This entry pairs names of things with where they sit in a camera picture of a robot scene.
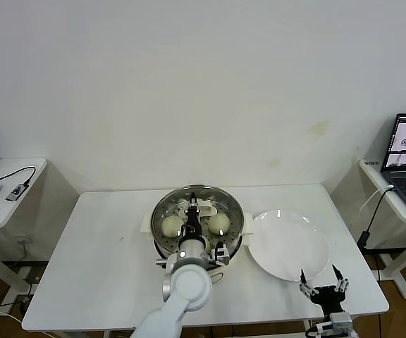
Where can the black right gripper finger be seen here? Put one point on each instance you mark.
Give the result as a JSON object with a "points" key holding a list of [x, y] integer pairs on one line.
{"points": [[342, 283], [307, 287]]}

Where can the white round plate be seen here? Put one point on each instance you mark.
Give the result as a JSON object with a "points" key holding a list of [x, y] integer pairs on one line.
{"points": [[287, 246]]}

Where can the white wall socket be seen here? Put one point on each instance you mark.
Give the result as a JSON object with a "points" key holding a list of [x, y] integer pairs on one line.
{"points": [[23, 241]]}

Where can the round glass pot lid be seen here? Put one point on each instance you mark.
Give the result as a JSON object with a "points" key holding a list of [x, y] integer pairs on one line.
{"points": [[224, 207]]}

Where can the white electric cooker pot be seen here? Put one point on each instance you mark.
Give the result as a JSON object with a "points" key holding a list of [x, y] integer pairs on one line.
{"points": [[249, 225]]}

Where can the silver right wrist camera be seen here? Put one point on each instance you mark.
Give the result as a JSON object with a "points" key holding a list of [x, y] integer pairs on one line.
{"points": [[341, 321]]}

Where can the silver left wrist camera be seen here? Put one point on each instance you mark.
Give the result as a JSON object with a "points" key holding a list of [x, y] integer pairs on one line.
{"points": [[220, 254]]}

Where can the white floor power strip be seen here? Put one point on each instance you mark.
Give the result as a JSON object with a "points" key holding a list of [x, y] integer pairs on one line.
{"points": [[28, 275]]}

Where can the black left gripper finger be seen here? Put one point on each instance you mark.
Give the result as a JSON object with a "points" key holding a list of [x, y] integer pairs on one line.
{"points": [[190, 206], [197, 206]]}

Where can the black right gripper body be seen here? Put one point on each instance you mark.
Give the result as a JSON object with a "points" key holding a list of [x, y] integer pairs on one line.
{"points": [[328, 297]]}

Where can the white side desk with laptop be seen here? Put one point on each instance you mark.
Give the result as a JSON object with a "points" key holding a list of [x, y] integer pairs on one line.
{"points": [[375, 172]]}

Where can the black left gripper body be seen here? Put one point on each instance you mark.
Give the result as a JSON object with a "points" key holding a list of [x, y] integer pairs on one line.
{"points": [[193, 227]]}

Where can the perforated steel steamer basket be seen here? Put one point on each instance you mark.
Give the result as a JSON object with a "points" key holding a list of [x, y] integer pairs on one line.
{"points": [[234, 247]]}

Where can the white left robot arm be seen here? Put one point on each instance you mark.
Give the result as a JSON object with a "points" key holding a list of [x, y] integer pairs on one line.
{"points": [[187, 287]]}

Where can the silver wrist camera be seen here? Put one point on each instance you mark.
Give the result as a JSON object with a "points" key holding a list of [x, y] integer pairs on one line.
{"points": [[220, 254], [341, 321]]}

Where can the small black white label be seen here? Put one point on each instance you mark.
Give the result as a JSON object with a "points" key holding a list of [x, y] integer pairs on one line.
{"points": [[371, 163]]}

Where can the grey usb hub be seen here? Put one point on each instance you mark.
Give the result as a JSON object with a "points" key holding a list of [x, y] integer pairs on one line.
{"points": [[16, 192]]}

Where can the white steamed baozi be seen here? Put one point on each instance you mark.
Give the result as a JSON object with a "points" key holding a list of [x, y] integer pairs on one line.
{"points": [[172, 226], [218, 224], [207, 246]]}

